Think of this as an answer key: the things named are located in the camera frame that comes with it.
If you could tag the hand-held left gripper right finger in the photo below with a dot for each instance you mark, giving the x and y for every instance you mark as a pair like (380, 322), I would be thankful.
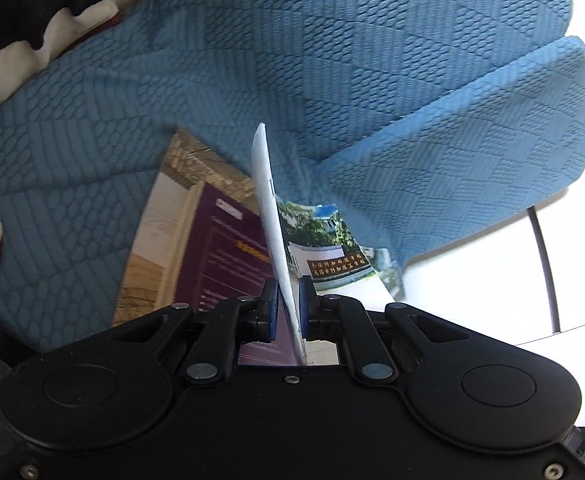
(306, 310)

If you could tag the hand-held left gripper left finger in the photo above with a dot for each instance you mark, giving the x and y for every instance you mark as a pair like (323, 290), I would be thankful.
(271, 310)

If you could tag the purple book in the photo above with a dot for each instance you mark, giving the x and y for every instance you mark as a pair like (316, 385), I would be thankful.
(222, 270)

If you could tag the photo cover booklet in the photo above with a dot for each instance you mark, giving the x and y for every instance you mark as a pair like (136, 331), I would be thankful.
(332, 245)

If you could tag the white paper sheet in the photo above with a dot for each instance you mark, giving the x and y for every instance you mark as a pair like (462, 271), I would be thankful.
(272, 220)

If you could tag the tan painting cover book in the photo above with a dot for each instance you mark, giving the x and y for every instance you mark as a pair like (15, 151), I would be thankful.
(157, 220)

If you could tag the blue textured seat cushion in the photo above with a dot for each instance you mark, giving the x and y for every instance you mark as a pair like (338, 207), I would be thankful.
(272, 35)
(447, 160)

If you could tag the red white black striped blanket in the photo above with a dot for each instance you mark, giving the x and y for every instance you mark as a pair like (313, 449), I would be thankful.
(2, 80)

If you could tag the grey metal rail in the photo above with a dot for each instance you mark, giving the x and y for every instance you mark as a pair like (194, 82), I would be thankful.
(542, 270)

